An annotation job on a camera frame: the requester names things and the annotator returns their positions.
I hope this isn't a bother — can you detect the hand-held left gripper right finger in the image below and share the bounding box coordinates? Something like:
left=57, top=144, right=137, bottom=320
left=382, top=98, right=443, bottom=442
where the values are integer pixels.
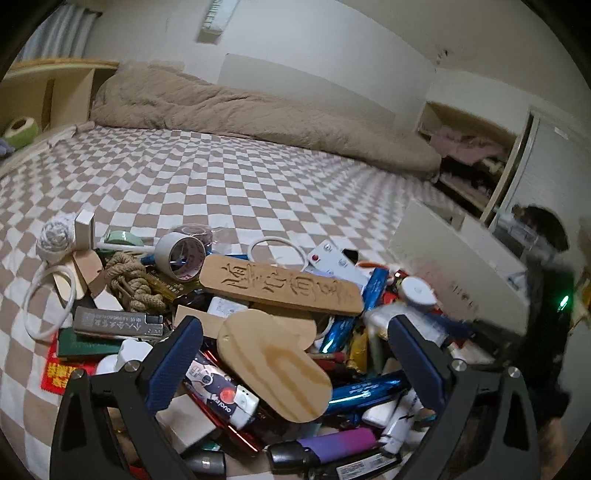
left=388, top=315, right=541, bottom=480

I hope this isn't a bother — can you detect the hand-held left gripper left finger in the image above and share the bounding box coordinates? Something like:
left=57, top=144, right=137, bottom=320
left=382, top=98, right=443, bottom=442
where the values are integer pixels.
left=51, top=316, right=204, bottom=480

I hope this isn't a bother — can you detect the oval wooden board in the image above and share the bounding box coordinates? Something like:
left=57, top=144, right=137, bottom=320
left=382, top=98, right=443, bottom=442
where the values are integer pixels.
left=216, top=308, right=334, bottom=424

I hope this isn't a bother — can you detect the white storage box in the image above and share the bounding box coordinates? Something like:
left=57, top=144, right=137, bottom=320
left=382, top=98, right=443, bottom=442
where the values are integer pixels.
left=387, top=198, right=532, bottom=334

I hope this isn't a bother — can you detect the astronaut print white box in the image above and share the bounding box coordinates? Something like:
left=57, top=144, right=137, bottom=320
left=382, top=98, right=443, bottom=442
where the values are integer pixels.
left=185, top=354, right=260, bottom=426

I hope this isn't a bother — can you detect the blue foil tube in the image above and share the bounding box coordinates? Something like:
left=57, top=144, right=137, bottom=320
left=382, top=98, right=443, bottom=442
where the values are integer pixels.
left=361, top=268, right=389, bottom=311
left=329, top=373, right=413, bottom=408
left=318, top=316, right=357, bottom=354

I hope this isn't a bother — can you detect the plain white block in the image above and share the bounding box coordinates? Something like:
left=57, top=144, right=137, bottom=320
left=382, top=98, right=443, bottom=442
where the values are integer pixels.
left=158, top=394, right=219, bottom=456

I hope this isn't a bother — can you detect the white tape measure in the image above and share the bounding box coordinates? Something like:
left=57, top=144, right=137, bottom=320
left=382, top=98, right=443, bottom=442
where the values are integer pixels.
left=398, top=275, right=438, bottom=308

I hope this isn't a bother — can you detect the grey metallic box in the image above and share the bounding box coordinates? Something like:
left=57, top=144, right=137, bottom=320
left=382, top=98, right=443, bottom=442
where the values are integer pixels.
left=72, top=305, right=165, bottom=341

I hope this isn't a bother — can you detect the red glossy pen box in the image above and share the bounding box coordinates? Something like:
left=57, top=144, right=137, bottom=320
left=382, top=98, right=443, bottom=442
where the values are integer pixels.
left=191, top=392, right=263, bottom=456

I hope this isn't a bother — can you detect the dark green booklet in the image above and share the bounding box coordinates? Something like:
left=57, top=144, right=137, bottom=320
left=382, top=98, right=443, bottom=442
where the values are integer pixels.
left=55, top=327, right=122, bottom=364

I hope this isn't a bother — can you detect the wide white tape roll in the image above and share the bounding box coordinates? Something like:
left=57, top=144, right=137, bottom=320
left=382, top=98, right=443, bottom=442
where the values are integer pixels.
left=154, top=224, right=216, bottom=283

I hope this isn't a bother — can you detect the red envelope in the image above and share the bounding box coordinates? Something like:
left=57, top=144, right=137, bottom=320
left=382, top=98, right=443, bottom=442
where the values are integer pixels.
left=41, top=332, right=99, bottom=394

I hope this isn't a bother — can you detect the purple black flashlight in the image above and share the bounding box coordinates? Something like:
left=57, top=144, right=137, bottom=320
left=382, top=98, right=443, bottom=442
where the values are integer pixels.
left=267, top=427, right=378, bottom=468

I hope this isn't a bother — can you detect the carved wooden plaque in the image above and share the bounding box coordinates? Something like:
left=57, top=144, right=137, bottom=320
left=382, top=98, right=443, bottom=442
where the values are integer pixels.
left=198, top=254, right=366, bottom=318

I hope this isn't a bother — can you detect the small white box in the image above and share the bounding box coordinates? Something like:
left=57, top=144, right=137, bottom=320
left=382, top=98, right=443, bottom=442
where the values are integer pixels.
left=74, top=210, right=96, bottom=253

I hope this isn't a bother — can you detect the white wardrobe door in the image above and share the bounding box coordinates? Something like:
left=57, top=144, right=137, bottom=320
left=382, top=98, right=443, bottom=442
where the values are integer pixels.
left=498, top=107, right=591, bottom=243

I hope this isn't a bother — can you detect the grey yarn ball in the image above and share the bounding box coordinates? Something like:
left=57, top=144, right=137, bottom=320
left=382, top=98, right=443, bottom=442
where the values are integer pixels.
left=37, top=215, right=77, bottom=265

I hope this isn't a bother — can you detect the open wooden closet shelf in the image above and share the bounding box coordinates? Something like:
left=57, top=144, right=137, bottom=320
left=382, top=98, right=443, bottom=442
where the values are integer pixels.
left=417, top=100, right=520, bottom=220

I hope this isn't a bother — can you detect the pile of folded clothes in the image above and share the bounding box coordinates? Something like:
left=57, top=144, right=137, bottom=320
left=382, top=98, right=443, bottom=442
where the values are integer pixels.
left=427, top=124, right=506, bottom=195

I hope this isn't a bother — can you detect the beige fluffy blanket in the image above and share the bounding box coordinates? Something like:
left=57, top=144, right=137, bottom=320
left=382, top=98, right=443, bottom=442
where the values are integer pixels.
left=90, top=62, right=443, bottom=180

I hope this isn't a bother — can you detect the white headboard panel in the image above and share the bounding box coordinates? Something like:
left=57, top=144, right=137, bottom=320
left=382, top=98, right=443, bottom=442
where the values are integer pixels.
left=217, top=53, right=437, bottom=136

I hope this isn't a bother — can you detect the wooden bedside shelf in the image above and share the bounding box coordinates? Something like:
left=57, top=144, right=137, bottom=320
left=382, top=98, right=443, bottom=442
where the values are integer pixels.
left=0, top=60, right=121, bottom=155

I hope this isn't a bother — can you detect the knotted beige rope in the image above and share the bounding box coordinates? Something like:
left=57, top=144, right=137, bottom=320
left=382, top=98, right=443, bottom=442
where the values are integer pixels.
left=105, top=251, right=168, bottom=315

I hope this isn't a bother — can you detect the white switch plate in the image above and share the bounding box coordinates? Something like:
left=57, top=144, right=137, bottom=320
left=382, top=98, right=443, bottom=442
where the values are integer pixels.
left=306, top=240, right=366, bottom=283

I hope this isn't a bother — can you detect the white plastic ring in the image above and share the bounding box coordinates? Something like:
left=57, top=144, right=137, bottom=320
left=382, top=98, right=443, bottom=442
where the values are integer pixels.
left=247, top=236, right=308, bottom=274
left=24, top=265, right=78, bottom=341

